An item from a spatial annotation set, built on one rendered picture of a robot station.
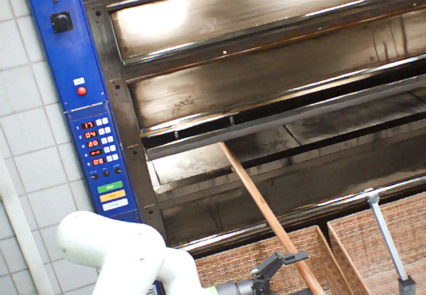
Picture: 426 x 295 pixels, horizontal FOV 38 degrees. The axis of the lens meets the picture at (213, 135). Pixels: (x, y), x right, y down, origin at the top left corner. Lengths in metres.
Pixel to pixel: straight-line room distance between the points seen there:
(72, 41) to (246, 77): 0.63
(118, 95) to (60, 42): 0.27
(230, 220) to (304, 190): 0.32
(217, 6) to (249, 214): 0.84
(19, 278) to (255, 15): 1.30
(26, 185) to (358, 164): 1.29
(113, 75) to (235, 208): 0.73
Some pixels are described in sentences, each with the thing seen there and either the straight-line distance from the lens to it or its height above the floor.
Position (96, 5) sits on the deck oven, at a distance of 2.08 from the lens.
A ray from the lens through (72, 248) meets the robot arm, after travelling 1.44.
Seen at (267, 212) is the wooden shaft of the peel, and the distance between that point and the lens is 2.08.
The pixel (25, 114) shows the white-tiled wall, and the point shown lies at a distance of 2.19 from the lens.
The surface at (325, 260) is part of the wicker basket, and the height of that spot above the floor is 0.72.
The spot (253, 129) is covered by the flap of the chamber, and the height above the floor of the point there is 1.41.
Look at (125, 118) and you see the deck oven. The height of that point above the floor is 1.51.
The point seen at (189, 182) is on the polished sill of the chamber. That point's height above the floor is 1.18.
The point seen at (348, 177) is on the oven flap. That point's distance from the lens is 2.59.
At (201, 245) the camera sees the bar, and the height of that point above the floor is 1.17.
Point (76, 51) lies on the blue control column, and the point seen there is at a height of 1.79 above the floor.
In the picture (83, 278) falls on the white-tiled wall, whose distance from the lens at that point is 2.52.
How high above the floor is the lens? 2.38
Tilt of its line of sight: 26 degrees down
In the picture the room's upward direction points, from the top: 11 degrees counter-clockwise
